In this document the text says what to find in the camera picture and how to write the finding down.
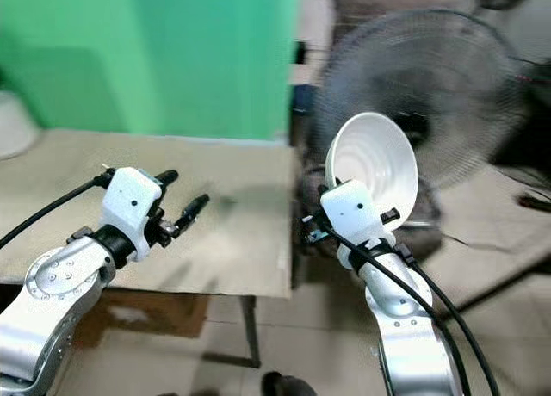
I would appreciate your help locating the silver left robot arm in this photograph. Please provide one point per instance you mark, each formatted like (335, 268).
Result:
(52, 301)

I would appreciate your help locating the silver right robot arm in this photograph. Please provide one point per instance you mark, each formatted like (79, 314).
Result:
(405, 344)

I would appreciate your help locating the green backdrop screen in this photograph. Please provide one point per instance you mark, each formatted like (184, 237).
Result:
(146, 60)

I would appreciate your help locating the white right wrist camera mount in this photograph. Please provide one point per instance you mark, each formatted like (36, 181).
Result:
(353, 215)

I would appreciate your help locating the brown cardboard box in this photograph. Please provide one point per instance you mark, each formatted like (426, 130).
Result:
(155, 314)

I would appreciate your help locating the black standing fan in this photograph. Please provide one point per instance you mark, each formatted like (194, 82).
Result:
(465, 77)

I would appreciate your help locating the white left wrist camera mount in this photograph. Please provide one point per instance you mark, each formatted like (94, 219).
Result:
(129, 202)

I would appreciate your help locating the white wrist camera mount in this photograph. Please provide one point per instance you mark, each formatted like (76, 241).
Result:
(353, 215)
(129, 202)

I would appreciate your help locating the white ceramic bowl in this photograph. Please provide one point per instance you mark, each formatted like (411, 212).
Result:
(374, 155)

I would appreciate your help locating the beige table with black legs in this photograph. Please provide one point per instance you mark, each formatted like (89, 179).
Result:
(241, 241)

